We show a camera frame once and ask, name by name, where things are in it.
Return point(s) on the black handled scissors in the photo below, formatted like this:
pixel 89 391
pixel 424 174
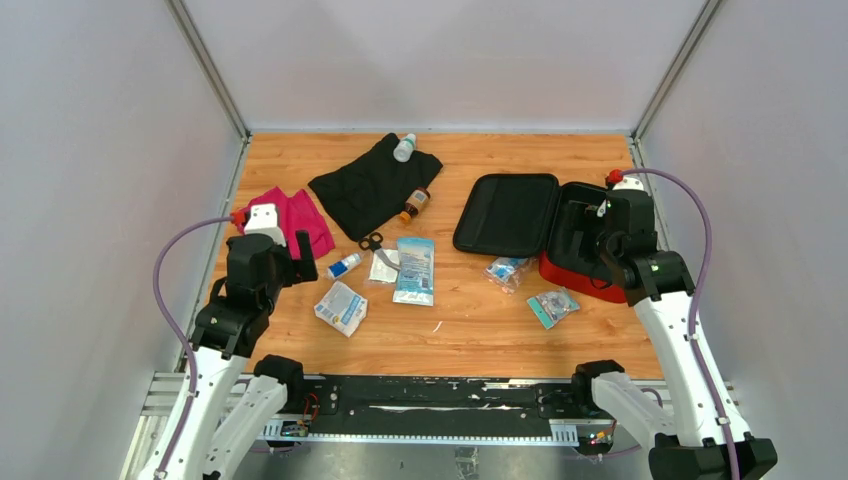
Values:
pixel 373 242

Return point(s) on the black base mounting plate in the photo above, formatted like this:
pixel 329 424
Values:
pixel 443 408

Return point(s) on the aluminium frame rail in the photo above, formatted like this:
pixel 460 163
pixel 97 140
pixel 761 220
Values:
pixel 217 413

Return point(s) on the black cloth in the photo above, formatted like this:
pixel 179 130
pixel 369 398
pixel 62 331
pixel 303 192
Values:
pixel 365 194

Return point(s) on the teal header cotton ball bag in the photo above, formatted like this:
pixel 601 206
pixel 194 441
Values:
pixel 552 306

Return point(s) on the red black medicine kit case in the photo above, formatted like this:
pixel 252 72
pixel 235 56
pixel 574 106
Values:
pixel 533 215

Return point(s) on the clear bag white gauze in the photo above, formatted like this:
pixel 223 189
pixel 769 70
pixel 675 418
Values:
pixel 379 274

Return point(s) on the pink cloth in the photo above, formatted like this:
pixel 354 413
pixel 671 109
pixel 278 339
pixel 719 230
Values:
pixel 296 212

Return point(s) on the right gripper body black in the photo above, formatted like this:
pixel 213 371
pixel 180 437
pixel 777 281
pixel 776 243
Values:
pixel 608 245

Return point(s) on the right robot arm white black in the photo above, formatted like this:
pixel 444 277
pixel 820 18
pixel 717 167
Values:
pixel 676 344

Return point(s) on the white blue gauze packet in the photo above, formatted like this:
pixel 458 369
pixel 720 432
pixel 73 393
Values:
pixel 342 308

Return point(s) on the brown bottle orange cap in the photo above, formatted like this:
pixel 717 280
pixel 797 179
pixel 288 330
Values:
pixel 414 205

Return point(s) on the small white blue bottle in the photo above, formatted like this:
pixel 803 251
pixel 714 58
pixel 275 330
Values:
pixel 344 266

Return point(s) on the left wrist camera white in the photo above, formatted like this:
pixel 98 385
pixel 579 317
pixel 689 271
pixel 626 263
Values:
pixel 260 224

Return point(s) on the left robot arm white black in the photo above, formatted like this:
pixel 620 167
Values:
pixel 201 439

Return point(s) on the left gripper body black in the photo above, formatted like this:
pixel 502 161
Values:
pixel 283 277

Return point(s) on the light blue wipes packet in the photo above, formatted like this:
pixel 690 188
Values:
pixel 415 282

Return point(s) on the clear bag blue items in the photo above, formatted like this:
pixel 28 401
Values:
pixel 508 273

